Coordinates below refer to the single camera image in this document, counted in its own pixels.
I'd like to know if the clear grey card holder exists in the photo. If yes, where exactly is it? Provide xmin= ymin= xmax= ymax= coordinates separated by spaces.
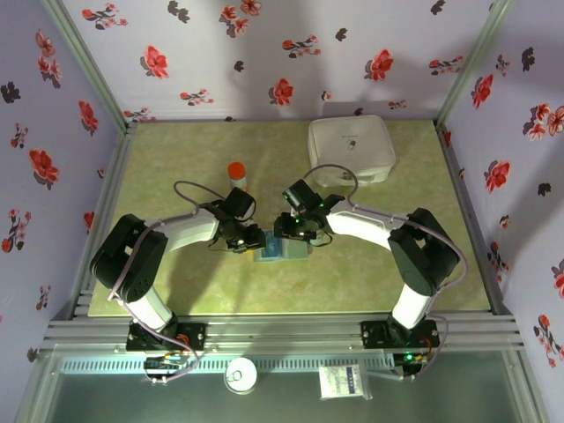
xmin=252 ymin=237 xmax=310 ymax=264

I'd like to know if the orange capped spray bottle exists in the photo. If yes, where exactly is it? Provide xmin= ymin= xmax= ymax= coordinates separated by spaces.
xmin=226 ymin=161 xmax=249 ymax=193

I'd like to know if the white fabric medicine bag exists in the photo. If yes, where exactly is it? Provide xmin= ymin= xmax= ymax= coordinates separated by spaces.
xmin=307 ymin=115 xmax=397 ymax=189

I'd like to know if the round metal tin can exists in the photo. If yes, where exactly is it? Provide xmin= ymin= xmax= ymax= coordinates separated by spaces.
xmin=223 ymin=357 xmax=259 ymax=395

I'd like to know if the small electronics board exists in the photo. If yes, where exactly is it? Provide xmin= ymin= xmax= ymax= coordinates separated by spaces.
xmin=393 ymin=351 xmax=427 ymax=381
xmin=144 ymin=355 xmax=189 ymax=385

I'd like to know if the white printed packet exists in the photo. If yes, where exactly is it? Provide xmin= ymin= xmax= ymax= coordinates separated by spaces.
xmin=317 ymin=364 xmax=370 ymax=401

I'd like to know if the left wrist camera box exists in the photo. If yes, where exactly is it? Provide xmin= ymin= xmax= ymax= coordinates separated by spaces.
xmin=226 ymin=187 xmax=257 ymax=220

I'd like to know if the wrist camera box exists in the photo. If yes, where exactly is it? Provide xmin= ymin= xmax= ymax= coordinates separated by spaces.
xmin=226 ymin=187 xmax=257 ymax=220
xmin=281 ymin=178 xmax=321 ymax=213

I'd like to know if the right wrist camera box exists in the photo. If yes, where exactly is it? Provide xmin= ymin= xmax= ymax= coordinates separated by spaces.
xmin=281 ymin=178 xmax=321 ymax=213

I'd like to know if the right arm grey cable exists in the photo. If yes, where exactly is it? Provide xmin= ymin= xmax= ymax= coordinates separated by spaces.
xmin=302 ymin=164 xmax=468 ymax=382

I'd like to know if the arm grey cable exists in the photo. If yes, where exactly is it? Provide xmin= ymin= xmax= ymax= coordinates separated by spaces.
xmin=107 ymin=180 xmax=233 ymax=387
xmin=302 ymin=164 xmax=468 ymax=382

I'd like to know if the left arm grey cable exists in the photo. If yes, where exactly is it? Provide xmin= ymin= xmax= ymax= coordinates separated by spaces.
xmin=107 ymin=180 xmax=233 ymax=387

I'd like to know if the aluminium frame cross rail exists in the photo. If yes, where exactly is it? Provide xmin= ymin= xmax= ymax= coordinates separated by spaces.
xmin=38 ymin=313 xmax=526 ymax=353

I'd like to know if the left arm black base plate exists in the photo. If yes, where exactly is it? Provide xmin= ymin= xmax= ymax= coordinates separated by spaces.
xmin=126 ymin=323 xmax=207 ymax=353

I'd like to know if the perforated metal cable duct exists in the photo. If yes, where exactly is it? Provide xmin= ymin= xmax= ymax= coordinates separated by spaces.
xmin=59 ymin=357 xmax=400 ymax=375

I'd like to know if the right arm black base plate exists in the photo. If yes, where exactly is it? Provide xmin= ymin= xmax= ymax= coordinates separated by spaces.
xmin=360 ymin=320 xmax=440 ymax=349

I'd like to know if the aluminium frame side rail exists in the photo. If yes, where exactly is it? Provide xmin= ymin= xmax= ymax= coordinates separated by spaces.
xmin=434 ymin=122 xmax=515 ymax=316
xmin=69 ymin=122 xmax=138 ymax=319

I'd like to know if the aluminium frame corner post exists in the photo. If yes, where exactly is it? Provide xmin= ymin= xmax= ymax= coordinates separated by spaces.
xmin=434 ymin=0 xmax=516 ymax=131
xmin=38 ymin=0 xmax=137 ymax=131

